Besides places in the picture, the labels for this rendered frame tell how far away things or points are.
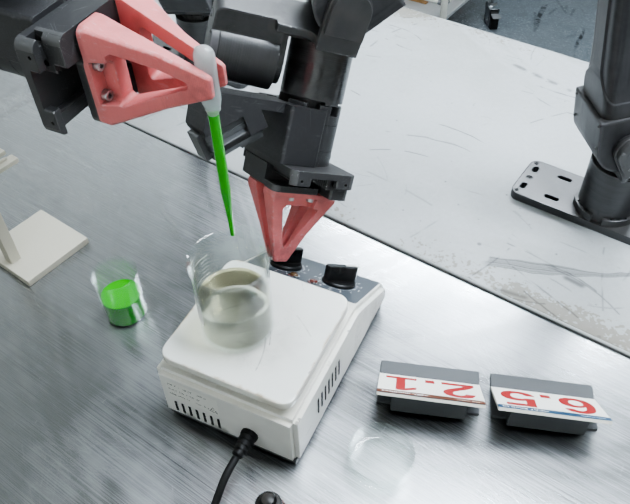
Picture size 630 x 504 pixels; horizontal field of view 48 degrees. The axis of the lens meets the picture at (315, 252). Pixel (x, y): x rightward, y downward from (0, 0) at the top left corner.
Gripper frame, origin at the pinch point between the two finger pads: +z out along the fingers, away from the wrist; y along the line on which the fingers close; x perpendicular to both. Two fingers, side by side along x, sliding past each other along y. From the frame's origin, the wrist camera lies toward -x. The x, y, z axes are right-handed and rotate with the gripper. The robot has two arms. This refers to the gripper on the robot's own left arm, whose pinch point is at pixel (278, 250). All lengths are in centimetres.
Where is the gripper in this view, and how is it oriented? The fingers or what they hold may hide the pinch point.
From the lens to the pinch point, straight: 67.4
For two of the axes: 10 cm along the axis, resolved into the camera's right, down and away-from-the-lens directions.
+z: -2.1, 9.3, 3.0
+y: 4.9, 3.6, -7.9
